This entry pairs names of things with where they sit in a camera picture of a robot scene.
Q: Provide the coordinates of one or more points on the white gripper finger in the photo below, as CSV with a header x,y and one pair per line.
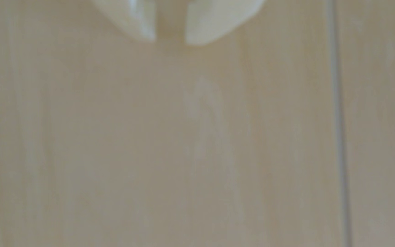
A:
x,y
132,15
214,19

